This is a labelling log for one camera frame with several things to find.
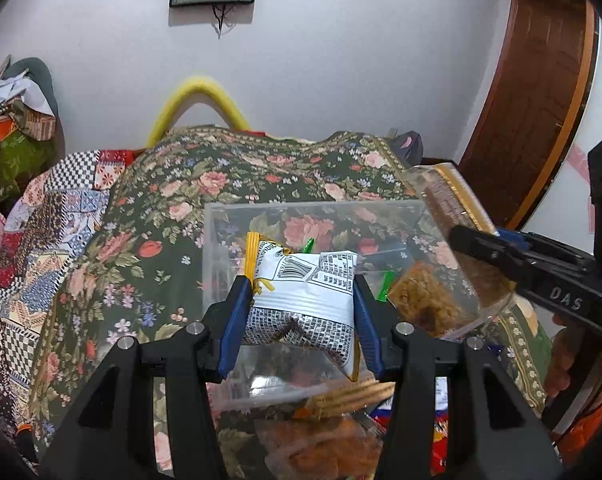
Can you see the yellow foam tube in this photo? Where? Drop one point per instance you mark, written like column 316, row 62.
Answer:
column 201, row 87

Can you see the green snack wrapper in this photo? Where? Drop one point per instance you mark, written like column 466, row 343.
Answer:
column 308, row 246
column 386, row 284

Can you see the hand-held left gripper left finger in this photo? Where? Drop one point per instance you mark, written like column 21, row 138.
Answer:
column 235, row 321

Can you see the person's right hand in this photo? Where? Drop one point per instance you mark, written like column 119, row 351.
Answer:
column 561, row 357

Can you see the clear plastic box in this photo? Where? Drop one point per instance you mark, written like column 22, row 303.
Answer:
column 221, row 240

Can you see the dark bag with pink mark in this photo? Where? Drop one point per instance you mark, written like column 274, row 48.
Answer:
column 410, row 146

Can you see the clear packet of orange snacks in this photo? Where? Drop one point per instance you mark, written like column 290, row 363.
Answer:
column 321, row 440

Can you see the red and blue snack packet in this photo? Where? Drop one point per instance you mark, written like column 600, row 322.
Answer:
column 438, row 427

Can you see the white printed snack packet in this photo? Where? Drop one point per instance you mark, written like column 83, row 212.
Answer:
column 301, row 310

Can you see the brown wooden door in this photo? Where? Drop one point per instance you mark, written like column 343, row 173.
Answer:
column 536, row 105

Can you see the green floral blanket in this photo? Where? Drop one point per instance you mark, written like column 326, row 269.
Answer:
column 181, row 200

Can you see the clear packet of brown snacks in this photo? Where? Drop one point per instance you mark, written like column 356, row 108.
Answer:
column 428, row 300

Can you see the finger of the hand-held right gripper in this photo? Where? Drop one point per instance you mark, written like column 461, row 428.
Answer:
column 481, row 252
column 512, row 238

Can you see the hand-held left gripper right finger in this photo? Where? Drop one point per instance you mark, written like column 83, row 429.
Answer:
column 367, row 331

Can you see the pile of colourful clothes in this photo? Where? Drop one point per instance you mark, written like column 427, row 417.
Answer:
column 16, row 130

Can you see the patchwork quilt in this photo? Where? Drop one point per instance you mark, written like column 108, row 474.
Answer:
column 36, row 240

